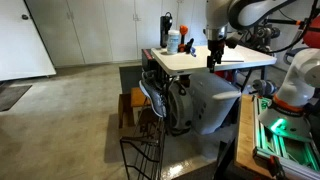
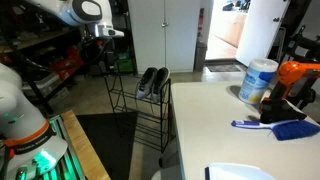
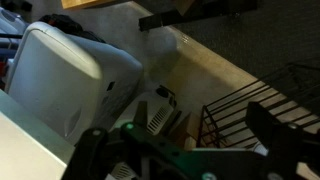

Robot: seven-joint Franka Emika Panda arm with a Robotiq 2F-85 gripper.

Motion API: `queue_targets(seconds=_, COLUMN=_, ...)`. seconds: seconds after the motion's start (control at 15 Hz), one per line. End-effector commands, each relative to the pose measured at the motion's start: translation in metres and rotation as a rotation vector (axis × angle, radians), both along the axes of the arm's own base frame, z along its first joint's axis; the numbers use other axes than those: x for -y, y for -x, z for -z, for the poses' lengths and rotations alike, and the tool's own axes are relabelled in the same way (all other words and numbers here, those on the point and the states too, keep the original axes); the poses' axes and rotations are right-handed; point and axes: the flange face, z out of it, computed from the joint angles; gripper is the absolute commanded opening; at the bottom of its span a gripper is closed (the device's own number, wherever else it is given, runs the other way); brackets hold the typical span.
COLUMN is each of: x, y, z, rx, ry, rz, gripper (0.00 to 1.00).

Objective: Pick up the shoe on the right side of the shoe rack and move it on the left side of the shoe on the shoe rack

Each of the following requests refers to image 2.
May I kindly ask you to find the wooden bench top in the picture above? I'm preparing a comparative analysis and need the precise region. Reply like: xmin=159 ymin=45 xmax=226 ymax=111
xmin=60 ymin=109 xmax=112 ymax=180

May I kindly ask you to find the white wipes canister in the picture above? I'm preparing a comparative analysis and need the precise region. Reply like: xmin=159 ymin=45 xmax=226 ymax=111
xmin=238 ymin=58 xmax=279 ymax=105

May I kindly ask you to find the white cabinet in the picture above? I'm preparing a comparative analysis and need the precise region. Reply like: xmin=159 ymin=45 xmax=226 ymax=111
xmin=127 ymin=0 xmax=202 ymax=74

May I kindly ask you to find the orange black power tool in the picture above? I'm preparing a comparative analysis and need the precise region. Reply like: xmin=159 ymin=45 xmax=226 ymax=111
xmin=259 ymin=60 xmax=320 ymax=125

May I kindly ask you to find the red power tool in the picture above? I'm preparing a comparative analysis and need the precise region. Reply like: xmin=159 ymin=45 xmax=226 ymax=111
xmin=49 ymin=46 xmax=84 ymax=79

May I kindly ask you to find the white dustpan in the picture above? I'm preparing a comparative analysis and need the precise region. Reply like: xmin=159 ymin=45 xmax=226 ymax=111
xmin=203 ymin=162 xmax=276 ymax=180

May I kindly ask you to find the black wire shoe rack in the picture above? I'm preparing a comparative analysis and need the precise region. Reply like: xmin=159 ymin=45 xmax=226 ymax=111
xmin=104 ymin=71 xmax=173 ymax=154

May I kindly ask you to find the black stand machine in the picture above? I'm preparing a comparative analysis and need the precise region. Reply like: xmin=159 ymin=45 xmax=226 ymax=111
xmin=276 ymin=24 xmax=320 ymax=111

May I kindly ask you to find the white storage box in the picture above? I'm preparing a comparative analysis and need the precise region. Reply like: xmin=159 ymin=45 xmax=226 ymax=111
xmin=23 ymin=71 xmax=71 ymax=108

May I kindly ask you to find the blue hand brush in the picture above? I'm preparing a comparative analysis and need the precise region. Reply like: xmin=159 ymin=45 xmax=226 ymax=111
xmin=230 ymin=119 xmax=320 ymax=142

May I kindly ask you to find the green plastic crate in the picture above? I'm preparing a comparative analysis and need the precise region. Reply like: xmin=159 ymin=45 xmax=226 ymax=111
xmin=115 ymin=51 xmax=134 ymax=74

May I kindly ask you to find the dark door mat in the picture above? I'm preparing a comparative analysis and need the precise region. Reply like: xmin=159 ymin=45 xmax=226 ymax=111
xmin=205 ymin=63 xmax=242 ymax=73

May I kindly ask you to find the aluminium base frame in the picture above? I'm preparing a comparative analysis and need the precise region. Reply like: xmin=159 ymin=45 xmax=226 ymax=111
xmin=39 ymin=114 xmax=86 ymax=180

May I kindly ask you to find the grey trash can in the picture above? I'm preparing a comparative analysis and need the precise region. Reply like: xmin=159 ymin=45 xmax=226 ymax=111
xmin=194 ymin=41 xmax=208 ymax=72

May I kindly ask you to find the grey black running shoe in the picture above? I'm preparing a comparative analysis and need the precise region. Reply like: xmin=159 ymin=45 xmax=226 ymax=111
xmin=151 ymin=67 xmax=171 ymax=104
xmin=134 ymin=66 xmax=158 ymax=100

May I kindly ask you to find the white folding table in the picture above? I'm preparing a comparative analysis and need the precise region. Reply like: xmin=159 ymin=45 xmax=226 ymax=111
xmin=170 ymin=81 xmax=320 ymax=180

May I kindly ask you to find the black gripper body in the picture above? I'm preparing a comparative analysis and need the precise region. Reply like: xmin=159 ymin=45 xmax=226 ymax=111
xmin=84 ymin=35 xmax=109 ymax=59

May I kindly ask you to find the black floor mat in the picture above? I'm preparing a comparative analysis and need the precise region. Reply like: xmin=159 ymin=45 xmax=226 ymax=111
xmin=75 ymin=111 xmax=139 ymax=180

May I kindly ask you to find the white door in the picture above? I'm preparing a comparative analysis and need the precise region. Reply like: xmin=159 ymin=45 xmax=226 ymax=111
xmin=235 ymin=0 xmax=291 ymax=68

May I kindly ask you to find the wooden kitchen counter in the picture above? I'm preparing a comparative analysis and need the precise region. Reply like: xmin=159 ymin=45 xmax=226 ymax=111
xmin=209 ymin=9 xmax=249 ymax=48

